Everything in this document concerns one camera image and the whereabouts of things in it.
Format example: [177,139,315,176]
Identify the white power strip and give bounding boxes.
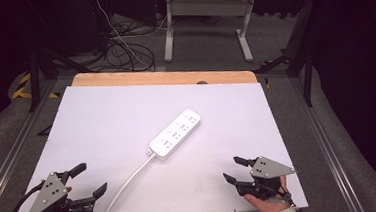
[145,107,205,163]

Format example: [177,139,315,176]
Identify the thin white floor cable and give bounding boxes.
[93,0,172,74]

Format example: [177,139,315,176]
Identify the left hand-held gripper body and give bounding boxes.
[23,169,97,212]

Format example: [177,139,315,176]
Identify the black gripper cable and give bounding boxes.
[279,182,298,210]
[3,180,48,212]

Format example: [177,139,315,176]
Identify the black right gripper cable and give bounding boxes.
[279,182,298,210]

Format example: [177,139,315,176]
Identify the person's right hand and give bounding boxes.
[241,174,294,212]

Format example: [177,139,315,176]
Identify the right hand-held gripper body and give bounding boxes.
[234,154,298,203]

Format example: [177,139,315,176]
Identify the white power strip cable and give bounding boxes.
[93,151,161,212]

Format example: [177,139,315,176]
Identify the black floor cable bundle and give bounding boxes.
[93,19,158,76]

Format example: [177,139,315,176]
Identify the yellow black floor tape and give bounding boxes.
[8,70,60,102]

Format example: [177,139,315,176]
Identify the white metal desk frame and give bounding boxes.
[160,0,261,68]

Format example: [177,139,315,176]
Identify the aluminium floor rail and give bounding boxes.
[289,73,369,212]
[0,78,68,212]

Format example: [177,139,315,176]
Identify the black metal stand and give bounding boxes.
[24,42,94,114]
[249,0,322,111]

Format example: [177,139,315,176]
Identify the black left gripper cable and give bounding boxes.
[3,180,48,212]

